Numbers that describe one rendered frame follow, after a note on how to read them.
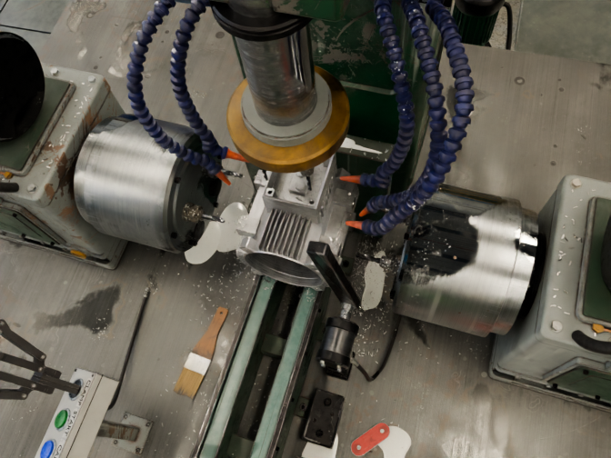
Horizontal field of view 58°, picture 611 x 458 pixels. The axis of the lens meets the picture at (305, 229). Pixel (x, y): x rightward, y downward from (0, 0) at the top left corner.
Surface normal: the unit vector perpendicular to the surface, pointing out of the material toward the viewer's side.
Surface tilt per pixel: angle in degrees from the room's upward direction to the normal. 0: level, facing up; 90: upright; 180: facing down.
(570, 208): 0
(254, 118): 0
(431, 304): 66
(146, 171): 13
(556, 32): 0
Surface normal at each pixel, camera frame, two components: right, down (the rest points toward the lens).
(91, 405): 0.76, -0.01
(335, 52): -0.29, 0.88
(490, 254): -0.15, -0.19
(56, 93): -0.08, -0.40
